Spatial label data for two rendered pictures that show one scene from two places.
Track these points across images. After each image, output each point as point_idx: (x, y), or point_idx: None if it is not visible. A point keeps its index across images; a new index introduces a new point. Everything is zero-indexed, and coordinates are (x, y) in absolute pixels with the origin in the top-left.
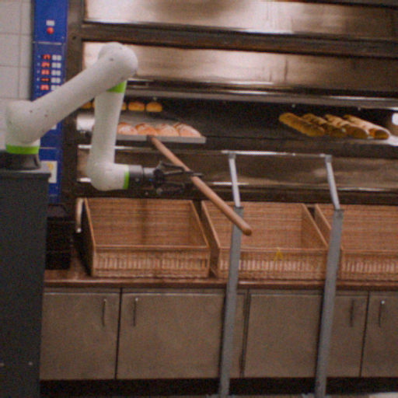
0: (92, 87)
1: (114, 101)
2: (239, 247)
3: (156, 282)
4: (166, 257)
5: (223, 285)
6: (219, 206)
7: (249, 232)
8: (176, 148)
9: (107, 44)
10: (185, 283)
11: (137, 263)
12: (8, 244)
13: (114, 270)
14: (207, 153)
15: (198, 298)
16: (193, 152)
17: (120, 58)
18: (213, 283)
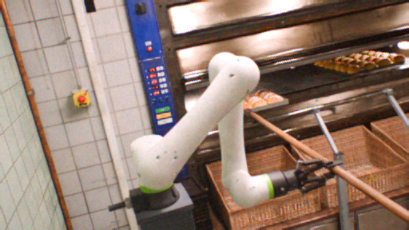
0: (218, 112)
1: (236, 113)
2: (345, 185)
3: (284, 228)
4: (286, 204)
5: (335, 215)
6: None
7: None
8: (272, 116)
9: (216, 57)
10: (307, 222)
11: (265, 216)
12: None
13: (248, 226)
14: (297, 114)
15: (319, 229)
16: (286, 116)
17: (241, 72)
18: (327, 216)
